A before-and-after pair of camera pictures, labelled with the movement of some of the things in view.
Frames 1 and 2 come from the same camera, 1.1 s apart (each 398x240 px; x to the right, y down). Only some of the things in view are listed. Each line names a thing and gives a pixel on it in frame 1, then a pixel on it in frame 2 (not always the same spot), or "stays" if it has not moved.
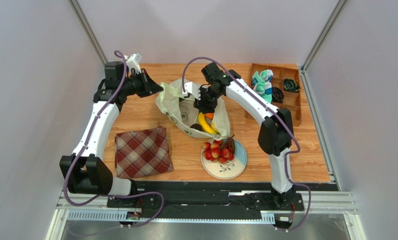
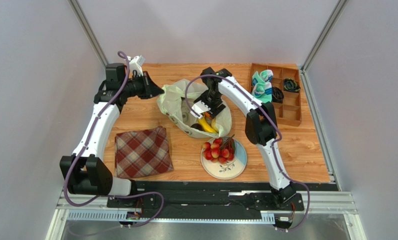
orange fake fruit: (210, 115) stays
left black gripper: (149, 87) stays
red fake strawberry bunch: (219, 151) stays
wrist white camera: (191, 88) to (198, 108)
